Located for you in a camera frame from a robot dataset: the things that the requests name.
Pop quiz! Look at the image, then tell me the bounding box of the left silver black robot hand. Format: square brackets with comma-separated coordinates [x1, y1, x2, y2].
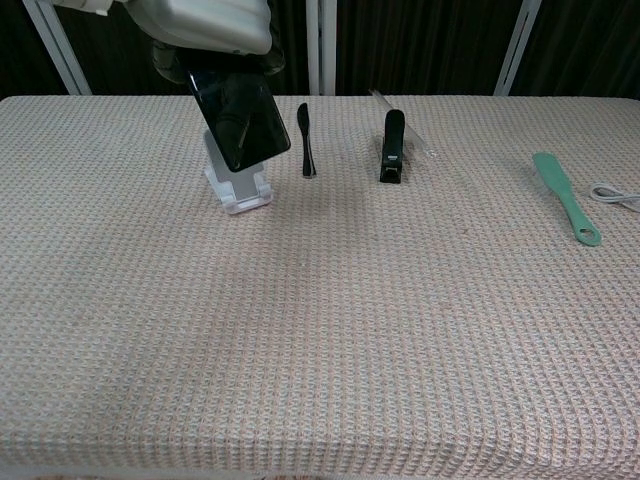
[124, 0, 286, 84]

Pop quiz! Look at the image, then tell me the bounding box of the black smartphone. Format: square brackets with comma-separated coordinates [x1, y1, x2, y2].
[187, 69, 292, 174]

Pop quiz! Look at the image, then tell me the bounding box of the white phone stand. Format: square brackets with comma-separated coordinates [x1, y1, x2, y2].
[202, 127, 275, 215]

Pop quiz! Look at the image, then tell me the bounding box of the black pleated partition panel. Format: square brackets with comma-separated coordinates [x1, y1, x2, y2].
[0, 0, 91, 99]
[22, 0, 321, 96]
[319, 0, 541, 96]
[494, 0, 640, 99]

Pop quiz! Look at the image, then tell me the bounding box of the black table knife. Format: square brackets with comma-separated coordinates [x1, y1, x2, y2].
[296, 102, 318, 179]

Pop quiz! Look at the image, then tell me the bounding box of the black stapler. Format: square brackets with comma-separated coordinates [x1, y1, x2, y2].
[378, 109, 407, 184]

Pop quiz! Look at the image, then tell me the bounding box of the beige waffle tablecloth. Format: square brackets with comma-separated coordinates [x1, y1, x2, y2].
[0, 94, 640, 480]

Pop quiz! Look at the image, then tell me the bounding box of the green long-handled brush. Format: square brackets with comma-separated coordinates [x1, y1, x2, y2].
[531, 152, 603, 247]

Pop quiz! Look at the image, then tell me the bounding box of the white usb cable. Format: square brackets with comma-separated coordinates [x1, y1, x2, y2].
[589, 182, 640, 214]

